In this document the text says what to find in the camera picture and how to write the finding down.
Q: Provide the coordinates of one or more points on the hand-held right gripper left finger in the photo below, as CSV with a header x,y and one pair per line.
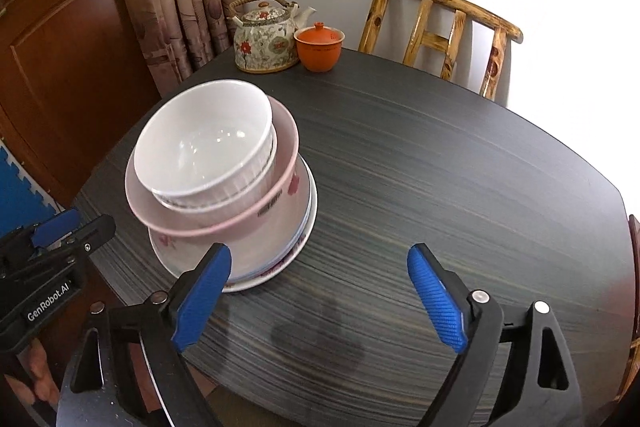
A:
x,y
200,297

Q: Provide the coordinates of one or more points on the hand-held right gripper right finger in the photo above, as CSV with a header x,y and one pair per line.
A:
x,y
440,302

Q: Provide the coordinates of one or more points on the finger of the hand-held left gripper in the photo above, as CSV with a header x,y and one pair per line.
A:
x,y
55,227
90,237

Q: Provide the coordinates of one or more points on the large white pink-flower plate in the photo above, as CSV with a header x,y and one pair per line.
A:
x,y
250,284

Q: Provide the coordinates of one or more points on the white bowl blue base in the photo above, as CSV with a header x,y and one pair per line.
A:
x,y
175,206

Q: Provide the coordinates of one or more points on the white ribbed bowl pink base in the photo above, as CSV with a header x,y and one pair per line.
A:
x,y
200,147

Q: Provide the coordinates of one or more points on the person's left hand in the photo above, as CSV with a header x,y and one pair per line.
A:
x,y
35,372

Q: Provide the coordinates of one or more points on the blue foam mat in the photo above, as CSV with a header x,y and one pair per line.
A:
x,y
25,192

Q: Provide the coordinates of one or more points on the brown wooden door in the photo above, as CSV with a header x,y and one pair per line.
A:
x,y
65,72

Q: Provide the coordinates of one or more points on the light wooden chair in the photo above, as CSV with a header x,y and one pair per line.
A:
x,y
435,42

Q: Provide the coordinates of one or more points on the floral ceramic teapot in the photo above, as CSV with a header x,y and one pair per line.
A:
x,y
265,42

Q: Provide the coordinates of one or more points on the orange lidded cup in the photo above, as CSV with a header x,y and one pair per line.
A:
x,y
319,52

